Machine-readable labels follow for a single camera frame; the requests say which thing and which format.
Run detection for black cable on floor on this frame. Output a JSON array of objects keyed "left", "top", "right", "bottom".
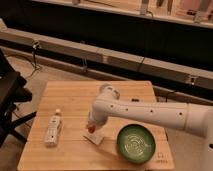
[{"left": 6, "top": 41, "right": 44, "bottom": 79}]

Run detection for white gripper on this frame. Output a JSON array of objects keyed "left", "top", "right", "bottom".
[{"left": 88, "top": 111, "right": 107, "bottom": 129}]

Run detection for clear plastic water bottle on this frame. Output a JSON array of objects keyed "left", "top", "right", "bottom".
[{"left": 44, "top": 109, "right": 62, "bottom": 147}]

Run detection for green bowl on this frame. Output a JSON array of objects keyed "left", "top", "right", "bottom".
[{"left": 117, "top": 124, "right": 156, "bottom": 164}]

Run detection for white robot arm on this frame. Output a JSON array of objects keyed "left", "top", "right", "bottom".
[{"left": 88, "top": 84, "right": 213, "bottom": 139}]

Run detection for wooden table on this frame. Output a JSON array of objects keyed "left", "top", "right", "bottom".
[{"left": 17, "top": 80, "right": 176, "bottom": 171}]

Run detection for black chair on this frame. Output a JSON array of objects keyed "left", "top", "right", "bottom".
[{"left": 0, "top": 49, "right": 36, "bottom": 147}]

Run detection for red pepper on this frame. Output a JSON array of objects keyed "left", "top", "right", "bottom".
[{"left": 86, "top": 124, "right": 96, "bottom": 133}]

